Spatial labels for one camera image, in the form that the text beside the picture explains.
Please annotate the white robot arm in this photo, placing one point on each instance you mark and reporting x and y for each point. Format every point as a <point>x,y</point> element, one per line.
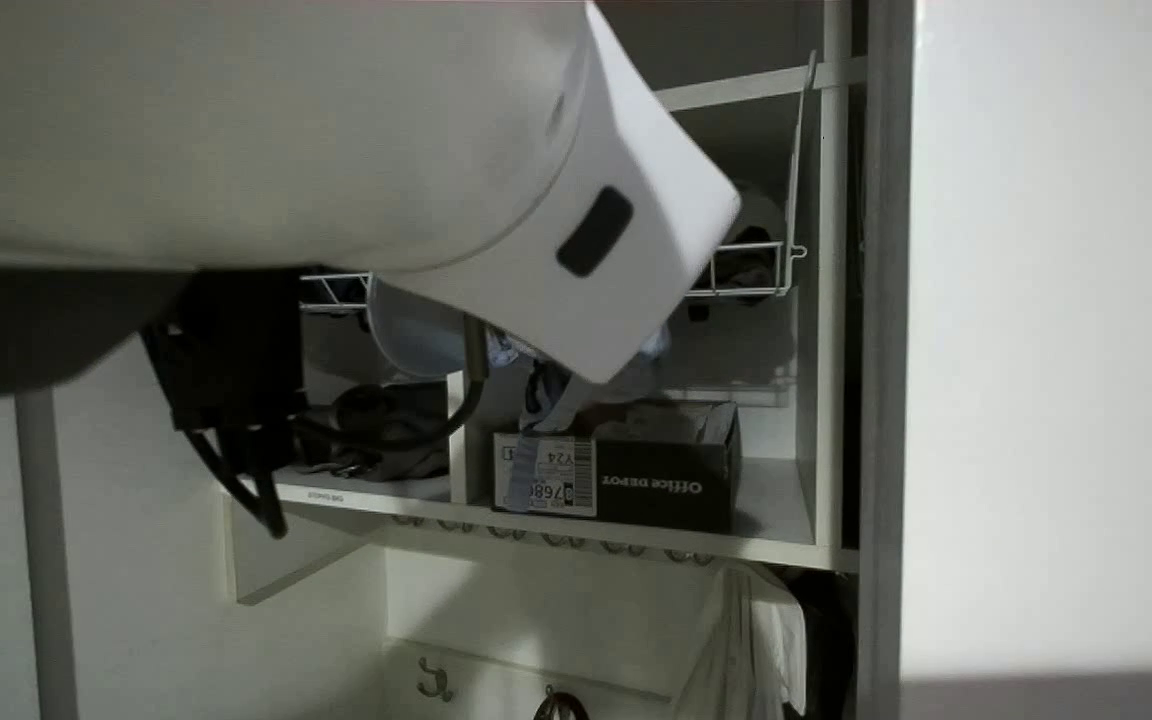
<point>499,158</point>

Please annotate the black shoe box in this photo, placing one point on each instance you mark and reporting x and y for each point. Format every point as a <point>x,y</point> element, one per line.
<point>659,461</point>

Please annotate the white plastic bag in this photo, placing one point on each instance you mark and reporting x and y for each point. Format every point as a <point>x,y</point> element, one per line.
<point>750,656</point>

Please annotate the white wire rack basket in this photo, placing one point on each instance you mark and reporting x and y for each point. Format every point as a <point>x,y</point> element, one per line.
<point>763,259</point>

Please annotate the white hook rail board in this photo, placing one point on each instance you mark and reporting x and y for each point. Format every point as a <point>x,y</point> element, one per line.
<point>432,681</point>

